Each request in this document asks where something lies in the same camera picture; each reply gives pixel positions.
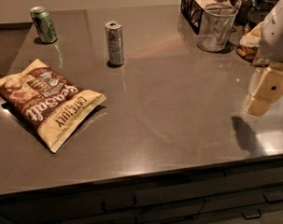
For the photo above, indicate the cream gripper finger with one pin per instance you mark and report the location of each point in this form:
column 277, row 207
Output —
column 265, row 89

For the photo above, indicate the black drawer handle lower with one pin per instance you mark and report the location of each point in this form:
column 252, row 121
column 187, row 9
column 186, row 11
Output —
column 251, row 214

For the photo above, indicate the snack bowl with food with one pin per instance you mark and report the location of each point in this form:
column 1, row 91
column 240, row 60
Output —
column 249, row 43

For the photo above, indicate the black wire napkin holder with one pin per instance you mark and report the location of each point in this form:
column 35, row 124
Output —
column 193, row 10

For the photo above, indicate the black drawer handle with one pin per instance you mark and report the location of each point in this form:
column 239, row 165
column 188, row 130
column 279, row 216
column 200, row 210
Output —
column 251, row 214
column 273, row 196
column 118, row 203

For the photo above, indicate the black drawer handle left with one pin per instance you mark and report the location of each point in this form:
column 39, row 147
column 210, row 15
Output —
column 118, row 203

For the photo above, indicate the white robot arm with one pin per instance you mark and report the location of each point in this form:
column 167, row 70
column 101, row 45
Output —
column 271, row 35

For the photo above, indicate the black drawer handle right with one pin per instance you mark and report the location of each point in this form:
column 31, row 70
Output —
column 273, row 196

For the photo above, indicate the brown sea salt chip bag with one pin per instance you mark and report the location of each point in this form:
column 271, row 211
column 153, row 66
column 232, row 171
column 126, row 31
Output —
column 49, row 102

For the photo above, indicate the snack jar in background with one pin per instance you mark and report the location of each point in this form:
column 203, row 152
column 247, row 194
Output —
column 244, row 10

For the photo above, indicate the silver redbull can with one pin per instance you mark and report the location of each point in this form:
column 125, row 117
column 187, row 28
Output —
column 114, row 40

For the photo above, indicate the green soda can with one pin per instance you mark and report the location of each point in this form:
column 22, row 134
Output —
column 43, row 24

